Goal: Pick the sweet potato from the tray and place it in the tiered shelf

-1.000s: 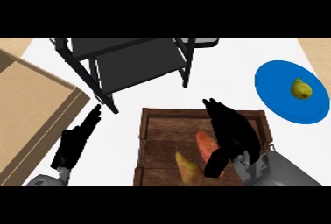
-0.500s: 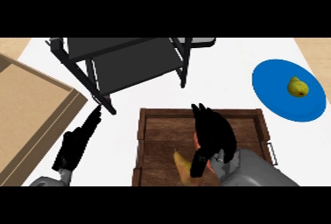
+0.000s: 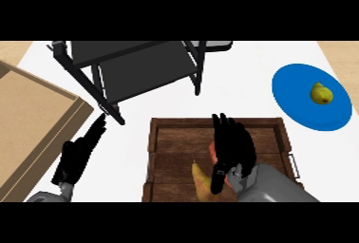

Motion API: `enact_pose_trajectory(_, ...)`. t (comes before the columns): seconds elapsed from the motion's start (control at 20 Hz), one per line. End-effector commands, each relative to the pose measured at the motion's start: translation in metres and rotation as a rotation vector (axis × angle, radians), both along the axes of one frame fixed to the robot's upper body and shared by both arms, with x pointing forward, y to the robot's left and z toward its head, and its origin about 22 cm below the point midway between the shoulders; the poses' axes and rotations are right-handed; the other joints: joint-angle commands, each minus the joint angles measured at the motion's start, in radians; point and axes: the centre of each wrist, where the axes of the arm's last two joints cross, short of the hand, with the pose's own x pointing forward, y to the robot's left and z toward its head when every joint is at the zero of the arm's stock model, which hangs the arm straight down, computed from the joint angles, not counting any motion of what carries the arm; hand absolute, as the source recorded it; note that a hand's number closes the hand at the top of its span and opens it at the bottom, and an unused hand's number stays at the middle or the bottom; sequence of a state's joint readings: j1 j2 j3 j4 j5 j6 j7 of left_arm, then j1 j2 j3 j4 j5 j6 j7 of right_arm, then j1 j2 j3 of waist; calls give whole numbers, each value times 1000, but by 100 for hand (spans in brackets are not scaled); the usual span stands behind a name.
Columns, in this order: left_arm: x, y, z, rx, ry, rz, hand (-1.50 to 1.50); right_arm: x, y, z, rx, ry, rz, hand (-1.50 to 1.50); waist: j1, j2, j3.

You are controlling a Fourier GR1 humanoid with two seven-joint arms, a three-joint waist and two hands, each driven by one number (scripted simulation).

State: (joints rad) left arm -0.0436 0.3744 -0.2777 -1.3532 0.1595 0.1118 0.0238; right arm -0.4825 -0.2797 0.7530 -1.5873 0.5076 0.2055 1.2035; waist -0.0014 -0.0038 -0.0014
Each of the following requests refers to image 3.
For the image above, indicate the brown wooden tray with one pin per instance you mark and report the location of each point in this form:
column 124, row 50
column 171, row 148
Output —
column 182, row 152

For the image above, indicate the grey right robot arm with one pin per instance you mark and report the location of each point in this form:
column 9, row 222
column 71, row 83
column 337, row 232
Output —
column 270, row 185

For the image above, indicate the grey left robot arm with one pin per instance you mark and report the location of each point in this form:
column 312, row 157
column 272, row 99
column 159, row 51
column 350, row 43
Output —
column 53, row 195

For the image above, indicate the tan wooden box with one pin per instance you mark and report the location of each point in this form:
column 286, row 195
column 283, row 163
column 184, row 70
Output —
column 32, row 126

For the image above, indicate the yellow-green pear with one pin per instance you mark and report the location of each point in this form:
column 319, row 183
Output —
column 320, row 93

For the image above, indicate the black tiered shelf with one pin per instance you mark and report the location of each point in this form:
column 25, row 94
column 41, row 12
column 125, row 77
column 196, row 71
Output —
column 134, row 71

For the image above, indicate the blue round plate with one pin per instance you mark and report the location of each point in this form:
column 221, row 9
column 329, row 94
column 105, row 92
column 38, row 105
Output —
column 303, row 101

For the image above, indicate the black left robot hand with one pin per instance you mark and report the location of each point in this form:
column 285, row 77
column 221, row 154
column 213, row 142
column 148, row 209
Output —
column 77, row 155

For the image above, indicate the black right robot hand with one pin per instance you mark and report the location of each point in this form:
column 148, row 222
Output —
column 233, row 145

